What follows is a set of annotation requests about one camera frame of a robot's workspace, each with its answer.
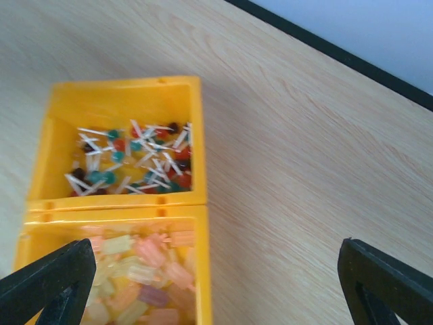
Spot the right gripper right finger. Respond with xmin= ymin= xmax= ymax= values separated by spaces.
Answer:
xmin=338 ymin=238 xmax=432 ymax=324

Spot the black table edge frame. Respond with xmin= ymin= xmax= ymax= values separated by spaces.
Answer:
xmin=229 ymin=1 xmax=432 ymax=111

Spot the yellow bin with lollipops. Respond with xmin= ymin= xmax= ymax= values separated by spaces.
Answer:
xmin=27 ymin=76 xmax=208 ymax=212

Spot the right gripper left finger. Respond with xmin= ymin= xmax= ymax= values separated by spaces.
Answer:
xmin=1 ymin=238 xmax=96 ymax=324

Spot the yellow bin with gummies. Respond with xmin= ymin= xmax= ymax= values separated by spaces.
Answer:
xmin=15 ymin=207 xmax=212 ymax=324

